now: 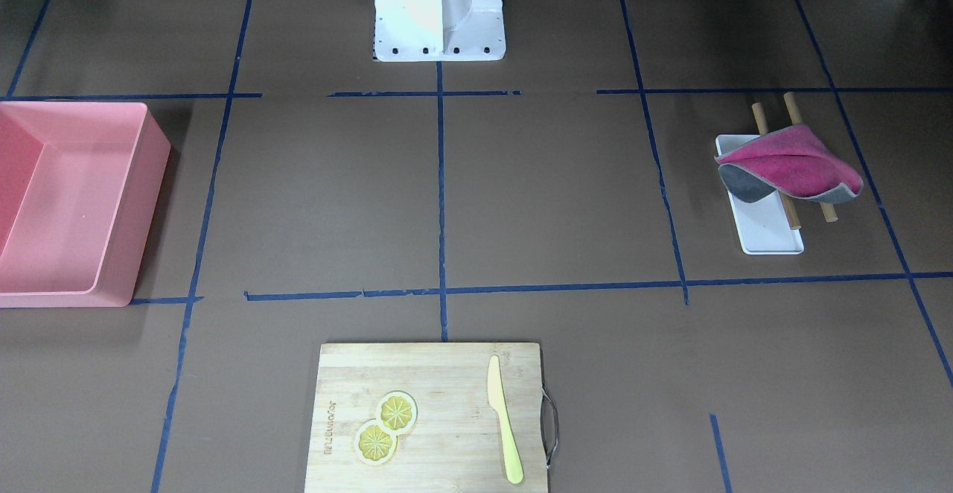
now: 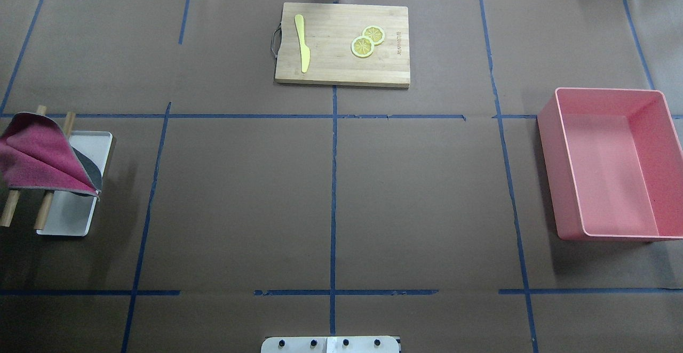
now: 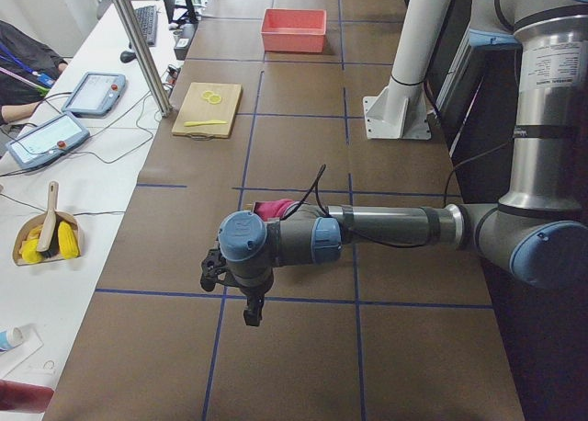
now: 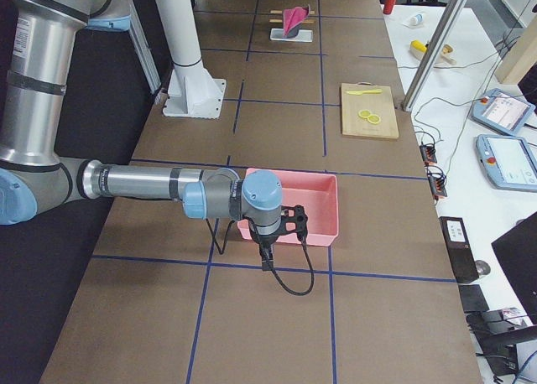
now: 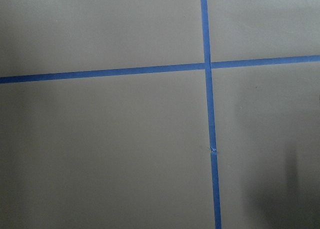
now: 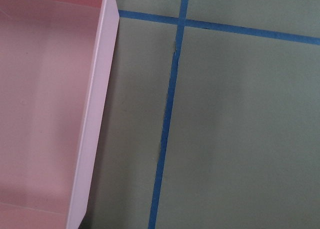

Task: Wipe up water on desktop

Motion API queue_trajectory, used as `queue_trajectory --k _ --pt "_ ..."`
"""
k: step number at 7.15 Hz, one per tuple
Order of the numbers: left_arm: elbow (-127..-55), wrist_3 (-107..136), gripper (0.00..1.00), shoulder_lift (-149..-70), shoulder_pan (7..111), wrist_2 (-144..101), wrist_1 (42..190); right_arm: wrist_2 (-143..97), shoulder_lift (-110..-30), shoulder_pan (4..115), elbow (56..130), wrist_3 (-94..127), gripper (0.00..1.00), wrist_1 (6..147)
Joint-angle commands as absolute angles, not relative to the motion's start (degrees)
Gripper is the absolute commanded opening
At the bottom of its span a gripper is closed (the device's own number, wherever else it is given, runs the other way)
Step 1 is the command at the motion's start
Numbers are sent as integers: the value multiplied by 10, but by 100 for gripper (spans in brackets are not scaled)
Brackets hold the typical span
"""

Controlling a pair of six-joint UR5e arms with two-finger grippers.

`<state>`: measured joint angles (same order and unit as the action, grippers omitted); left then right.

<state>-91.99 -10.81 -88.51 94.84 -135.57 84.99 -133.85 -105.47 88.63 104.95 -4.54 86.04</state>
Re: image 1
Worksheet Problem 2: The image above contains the magenta and grey cloth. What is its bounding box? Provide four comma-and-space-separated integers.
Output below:
715, 124, 864, 205

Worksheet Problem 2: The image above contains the yellow plastic knife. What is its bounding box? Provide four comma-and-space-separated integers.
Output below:
486, 356, 524, 484

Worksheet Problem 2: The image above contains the upper lemon slice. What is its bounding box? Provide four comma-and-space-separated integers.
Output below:
375, 390, 418, 436

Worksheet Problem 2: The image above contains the bamboo cutting board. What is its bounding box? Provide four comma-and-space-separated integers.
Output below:
304, 343, 550, 492

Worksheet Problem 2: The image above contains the white rack tray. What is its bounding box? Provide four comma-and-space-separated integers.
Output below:
715, 134, 804, 255

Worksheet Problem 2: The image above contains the wooden rack rod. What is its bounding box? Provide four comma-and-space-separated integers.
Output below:
751, 103, 801, 231
782, 92, 838, 229

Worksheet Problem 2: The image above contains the pink plastic bin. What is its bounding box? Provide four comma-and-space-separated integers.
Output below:
1, 101, 170, 308

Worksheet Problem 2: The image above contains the metal cutting board handle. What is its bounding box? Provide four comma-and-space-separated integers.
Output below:
541, 384, 561, 471

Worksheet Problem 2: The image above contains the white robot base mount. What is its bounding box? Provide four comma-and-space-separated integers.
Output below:
372, 0, 507, 63

